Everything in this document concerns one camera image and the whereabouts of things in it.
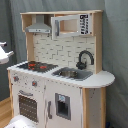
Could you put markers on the grey toy sink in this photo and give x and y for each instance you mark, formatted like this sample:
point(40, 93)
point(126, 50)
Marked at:
point(73, 74)

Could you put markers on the black stovetop red burners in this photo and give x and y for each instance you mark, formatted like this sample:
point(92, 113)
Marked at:
point(38, 66)

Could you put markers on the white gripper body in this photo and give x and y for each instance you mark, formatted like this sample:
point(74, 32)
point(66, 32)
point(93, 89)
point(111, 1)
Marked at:
point(4, 57)

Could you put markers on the white fridge door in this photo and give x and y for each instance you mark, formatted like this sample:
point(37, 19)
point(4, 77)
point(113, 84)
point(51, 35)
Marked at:
point(63, 105)

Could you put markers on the right red stove knob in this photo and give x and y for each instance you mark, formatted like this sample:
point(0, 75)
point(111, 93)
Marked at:
point(34, 83)

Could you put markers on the red stove knob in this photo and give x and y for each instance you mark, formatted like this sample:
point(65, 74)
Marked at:
point(16, 78)
point(34, 83)

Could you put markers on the black toy faucet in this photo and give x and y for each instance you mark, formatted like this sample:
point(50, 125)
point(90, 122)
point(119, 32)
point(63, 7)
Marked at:
point(82, 64)

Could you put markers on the white wooden toy kitchen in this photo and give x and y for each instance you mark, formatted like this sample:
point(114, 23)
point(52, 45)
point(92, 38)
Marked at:
point(63, 52)

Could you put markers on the left red stove knob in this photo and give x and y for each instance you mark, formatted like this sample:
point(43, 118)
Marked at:
point(16, 78)

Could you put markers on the grey range hood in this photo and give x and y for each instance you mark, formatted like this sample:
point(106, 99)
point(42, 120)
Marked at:
point(40, 24)

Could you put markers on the oven door with window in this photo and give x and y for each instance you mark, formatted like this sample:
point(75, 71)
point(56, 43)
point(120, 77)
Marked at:
point(28, 105)

